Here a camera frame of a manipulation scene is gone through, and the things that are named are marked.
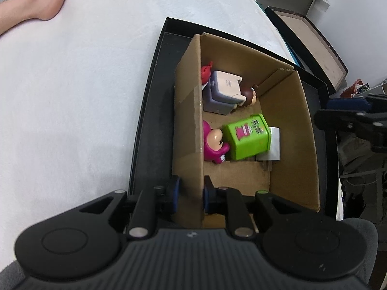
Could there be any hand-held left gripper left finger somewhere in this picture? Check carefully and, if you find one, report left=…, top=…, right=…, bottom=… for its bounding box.
left=74, top=177, right=183, bottom=239

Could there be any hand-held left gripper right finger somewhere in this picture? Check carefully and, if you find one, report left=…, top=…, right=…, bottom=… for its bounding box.
left=203, top=175, right=306, bottom=239

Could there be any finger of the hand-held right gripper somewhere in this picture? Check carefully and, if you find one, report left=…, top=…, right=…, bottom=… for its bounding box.
left=314, top=109, right=387, bottom=153
left=361, top=93, right=387, bottom=113

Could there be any dark blue box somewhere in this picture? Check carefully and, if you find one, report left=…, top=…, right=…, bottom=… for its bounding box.
left=327, top=97, right=373, bottom=113

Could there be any pink toy figure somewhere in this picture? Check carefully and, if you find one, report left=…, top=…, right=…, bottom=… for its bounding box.
left=202, top=120, right=231, bottom=165

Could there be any green tin box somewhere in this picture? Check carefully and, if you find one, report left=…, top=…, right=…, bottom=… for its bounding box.
left=222, top=114, right=272, bottom=161

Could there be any black tray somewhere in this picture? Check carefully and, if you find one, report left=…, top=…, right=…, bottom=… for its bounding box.
left=128, top=17, right=339, bottom=222

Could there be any brown cardboard box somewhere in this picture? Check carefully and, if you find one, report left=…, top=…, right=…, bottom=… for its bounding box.
left=172, top=33, right=321, bottom=228

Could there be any lilac and white toy box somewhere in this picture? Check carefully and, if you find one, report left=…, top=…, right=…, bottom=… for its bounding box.
left=202, top=70, right=246, bottom=116

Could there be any brown haired toy figure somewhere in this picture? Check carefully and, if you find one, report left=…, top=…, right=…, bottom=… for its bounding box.
left=238, top=84, right=259, bottom=107

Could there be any red and blue toy figure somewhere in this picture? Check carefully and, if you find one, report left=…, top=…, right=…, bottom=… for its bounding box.
left=200, top=61, right=215, bottom=86

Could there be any grey shelf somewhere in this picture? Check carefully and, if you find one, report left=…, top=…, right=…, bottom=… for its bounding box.
left=363, top=83, right=387, bottom=97

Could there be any red basket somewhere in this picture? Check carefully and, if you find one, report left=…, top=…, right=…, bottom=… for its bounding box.
left=342, top=79, right=364, bottom=98

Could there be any black box with brown inside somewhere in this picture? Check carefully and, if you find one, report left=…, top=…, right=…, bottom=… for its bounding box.
left=264, top=6, right=349, bottom=94

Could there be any grey cloth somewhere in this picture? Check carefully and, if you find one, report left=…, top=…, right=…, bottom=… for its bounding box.
left=0, top=261, right=28, bottom=290

